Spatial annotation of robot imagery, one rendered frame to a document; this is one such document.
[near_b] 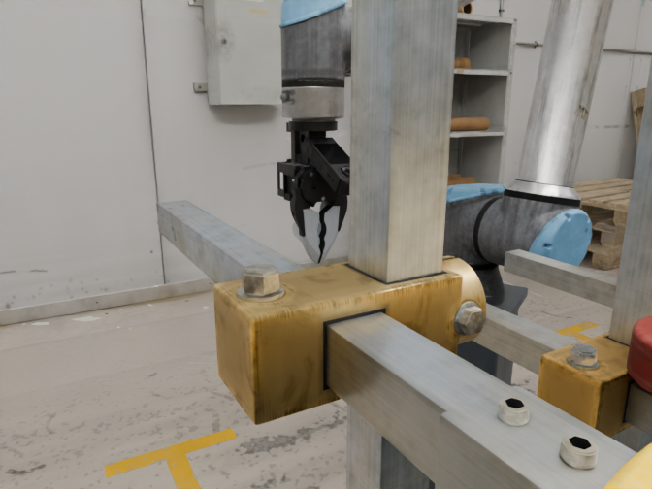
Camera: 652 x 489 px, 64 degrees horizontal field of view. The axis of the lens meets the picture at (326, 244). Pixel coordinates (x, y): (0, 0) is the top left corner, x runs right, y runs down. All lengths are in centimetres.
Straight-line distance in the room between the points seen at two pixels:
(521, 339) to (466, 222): 73
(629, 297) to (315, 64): 48
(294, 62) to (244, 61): 206
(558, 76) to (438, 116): 90
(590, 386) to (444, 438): 25
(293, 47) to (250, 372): 58
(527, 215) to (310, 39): 58
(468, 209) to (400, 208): 96
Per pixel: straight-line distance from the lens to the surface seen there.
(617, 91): 523
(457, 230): 122
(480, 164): 373
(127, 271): 300
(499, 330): 51
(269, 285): 23
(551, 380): 44
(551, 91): 114
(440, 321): 27
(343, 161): 73
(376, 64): 25
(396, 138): 24
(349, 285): 25
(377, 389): 21
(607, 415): 43
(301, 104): 74
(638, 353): 41
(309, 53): 74
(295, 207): 75
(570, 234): 112
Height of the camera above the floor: 105
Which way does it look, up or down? 15 degrees down
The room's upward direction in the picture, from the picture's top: straight up
